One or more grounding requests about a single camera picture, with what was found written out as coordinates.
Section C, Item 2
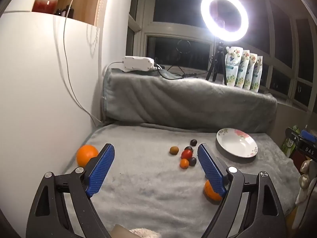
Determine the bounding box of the grey fleece blanket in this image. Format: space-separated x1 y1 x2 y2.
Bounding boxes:
62 123 301 238

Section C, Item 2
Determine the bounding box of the white power strip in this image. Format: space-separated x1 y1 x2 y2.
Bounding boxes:
122 56 155 73

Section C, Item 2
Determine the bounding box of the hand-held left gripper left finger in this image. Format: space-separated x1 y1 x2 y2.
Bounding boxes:
26 143 116 238

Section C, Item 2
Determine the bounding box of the floral refill pouch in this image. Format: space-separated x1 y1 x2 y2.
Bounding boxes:
255 56 263 93
225 46 242 87
248 53 258 91
238 50 250 90

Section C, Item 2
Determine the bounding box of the white cable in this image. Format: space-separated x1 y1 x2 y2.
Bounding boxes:
62 0 103 125

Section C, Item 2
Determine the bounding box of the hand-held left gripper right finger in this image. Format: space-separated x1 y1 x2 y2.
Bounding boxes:
197 143 291 238

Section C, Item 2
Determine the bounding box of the grey covered cushion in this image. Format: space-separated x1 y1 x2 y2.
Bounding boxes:
100 67 278 133

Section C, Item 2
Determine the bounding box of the green snack packet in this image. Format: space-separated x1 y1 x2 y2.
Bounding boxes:
282 125 302 157

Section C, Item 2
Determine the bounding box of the floral white plate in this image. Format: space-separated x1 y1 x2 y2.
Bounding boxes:
216 128 258 158

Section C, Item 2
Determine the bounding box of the mottled orange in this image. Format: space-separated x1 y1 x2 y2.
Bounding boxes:
203 180 222 202

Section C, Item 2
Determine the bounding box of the large smooth orange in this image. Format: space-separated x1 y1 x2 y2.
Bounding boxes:
76 145 99 168

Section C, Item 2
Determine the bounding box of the ring light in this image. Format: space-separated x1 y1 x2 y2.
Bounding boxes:
201 0 249 42

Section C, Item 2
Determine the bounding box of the plush garment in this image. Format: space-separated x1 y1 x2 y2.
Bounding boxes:
129 228 162 238

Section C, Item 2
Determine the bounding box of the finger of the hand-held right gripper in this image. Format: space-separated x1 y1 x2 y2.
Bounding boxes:
301 130 317 143
285 127 302 140

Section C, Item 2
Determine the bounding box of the window frame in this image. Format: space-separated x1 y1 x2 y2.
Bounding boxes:
126 0 317 109

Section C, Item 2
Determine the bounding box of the person's right hand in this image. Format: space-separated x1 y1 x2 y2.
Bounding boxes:
298 159 317 204

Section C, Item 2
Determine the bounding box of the red tomato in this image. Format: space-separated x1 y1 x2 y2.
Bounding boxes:
181 147 194 160

